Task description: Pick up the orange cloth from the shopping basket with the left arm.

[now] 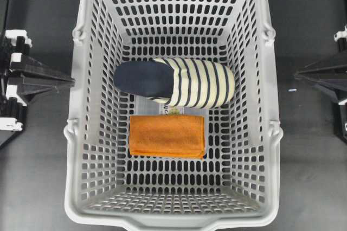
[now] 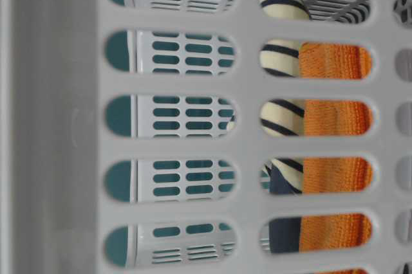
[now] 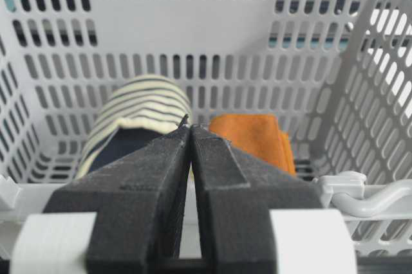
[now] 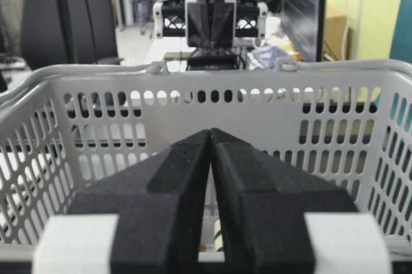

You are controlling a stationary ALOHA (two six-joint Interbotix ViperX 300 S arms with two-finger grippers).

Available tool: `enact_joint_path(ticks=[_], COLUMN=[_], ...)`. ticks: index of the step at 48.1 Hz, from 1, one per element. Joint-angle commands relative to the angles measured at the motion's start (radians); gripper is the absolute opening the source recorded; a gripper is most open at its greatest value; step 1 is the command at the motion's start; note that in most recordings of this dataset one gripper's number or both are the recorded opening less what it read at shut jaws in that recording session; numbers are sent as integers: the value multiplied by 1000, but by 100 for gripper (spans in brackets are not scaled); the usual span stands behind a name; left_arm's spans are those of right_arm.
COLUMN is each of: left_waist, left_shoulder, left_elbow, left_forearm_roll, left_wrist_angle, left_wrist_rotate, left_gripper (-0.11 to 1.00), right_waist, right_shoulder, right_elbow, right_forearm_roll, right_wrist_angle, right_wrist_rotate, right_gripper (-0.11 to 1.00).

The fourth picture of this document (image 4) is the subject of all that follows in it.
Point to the dark monitor screen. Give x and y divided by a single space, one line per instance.
303 23

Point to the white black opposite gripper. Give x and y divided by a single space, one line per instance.
199 21

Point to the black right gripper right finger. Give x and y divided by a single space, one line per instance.
280 219

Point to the striped item in basket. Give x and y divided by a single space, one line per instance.
218 237

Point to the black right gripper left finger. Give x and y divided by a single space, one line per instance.
144 219

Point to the grey plastic shopping basket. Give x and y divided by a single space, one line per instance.
66 126

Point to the black office chair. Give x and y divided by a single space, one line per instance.
68 32

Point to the brown cardboard box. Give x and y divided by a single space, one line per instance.
333 33

